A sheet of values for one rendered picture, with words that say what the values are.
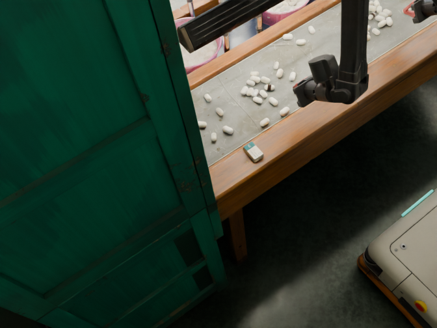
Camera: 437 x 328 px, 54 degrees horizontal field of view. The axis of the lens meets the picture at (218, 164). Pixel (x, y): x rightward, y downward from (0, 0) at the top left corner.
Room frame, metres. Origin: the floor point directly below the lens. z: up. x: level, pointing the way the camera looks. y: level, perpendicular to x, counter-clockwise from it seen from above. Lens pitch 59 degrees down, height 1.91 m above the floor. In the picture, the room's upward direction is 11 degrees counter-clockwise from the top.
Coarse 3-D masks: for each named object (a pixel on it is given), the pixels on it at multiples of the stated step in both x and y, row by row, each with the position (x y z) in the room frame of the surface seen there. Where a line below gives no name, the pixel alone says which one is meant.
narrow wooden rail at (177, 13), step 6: (198, 0) 1.46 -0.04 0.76; (204, 0) 1.45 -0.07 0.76; (210, 0) 1.45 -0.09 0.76; (216, 0) 1.45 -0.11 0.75; (186, 6) 1.44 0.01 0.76; (198, 6) 1.42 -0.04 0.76; (204, 6) 1.43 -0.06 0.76; (210, 6) 1.44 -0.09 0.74; (174, 12) 1.41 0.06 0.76; (180, 12) 1.41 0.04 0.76; (186, 12) 1.40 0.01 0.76; (198, 12) 1.42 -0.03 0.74; (174, 18) 1.38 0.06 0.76; (180, 24) 1.38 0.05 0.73
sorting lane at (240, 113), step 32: (384, 0) 1.29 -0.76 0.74; (320, 32) 1.18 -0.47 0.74; (384, 32) 1.12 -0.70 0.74; (416, 32) 1.09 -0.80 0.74; (256, 64) 1.08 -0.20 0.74; (288, 64) 1.05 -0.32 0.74; (192, 96) 0.99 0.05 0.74; (224, 96) 0.96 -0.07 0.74; (256, 96) 0.93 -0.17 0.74; (288, 96) 0.91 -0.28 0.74; (256, 128) 0.80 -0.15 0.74
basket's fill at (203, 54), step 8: (184, 48) 1.24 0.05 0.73; (200, 48) 1.23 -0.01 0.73; (208, 48) 1.21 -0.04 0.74; (216, 48) 1.21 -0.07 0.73; (184, 56) 1.19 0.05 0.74; (192, 56) 1.19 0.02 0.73; (200, 56) 1.18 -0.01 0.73; (208, 56) 1.18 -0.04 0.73; (184, 64) 1.15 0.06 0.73; (192, 64) 1.15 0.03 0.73
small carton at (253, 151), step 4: (248, 144) 0.72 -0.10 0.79; (252, 144) 0.71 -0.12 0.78; (244, 148) 0.71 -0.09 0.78; (248, 148) 0.70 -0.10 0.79; (252, 148) 0.70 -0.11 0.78; (256, 148) 0.70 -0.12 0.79; (248, 152) 0.69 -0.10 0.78; (252, 152) 0.69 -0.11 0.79; (256, 152) 0.68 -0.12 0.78; (260, 152) 0.68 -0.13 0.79; (252, 156) 0.67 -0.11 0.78; (256, 156) 0.67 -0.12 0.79; (260, 156) 0.67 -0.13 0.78; (252, 160) 0.67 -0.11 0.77; (256, 160) 0.66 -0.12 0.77
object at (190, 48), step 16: (240, 0) 1.00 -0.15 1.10; (256, 0) 1.01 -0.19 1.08; (272, 0) 1.02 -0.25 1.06; (208, 16) 0.95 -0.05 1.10; (224, 16) 0.96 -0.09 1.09; (240, 16) 0.97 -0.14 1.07; (192, 32) 0.92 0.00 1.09; (208, 32) 0.93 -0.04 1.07; (224, 32) 0.94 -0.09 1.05; (192, 48) 0.89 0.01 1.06
